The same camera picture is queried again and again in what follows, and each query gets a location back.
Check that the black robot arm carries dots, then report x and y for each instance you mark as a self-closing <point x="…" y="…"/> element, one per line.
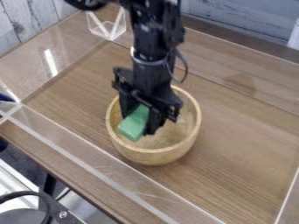
<point x="156" y="27"/>

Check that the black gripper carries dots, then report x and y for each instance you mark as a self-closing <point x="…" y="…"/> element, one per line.
<point x="145" y="85"/>

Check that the brown wooden bowl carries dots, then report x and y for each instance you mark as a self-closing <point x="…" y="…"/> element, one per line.
<point x="172" y="140"/>

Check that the black table leg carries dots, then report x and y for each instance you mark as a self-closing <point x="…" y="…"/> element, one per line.
<point x="49" y="184"/>

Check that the grey metal bracket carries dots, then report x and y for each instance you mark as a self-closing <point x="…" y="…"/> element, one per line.
<point x="55" y="213"/>

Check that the green rectangular block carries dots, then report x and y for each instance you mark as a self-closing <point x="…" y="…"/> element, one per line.
<point x="132" y="125"/>

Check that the clear acrylic tray walls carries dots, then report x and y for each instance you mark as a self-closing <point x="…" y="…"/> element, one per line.
<point x="237" y="178"/>

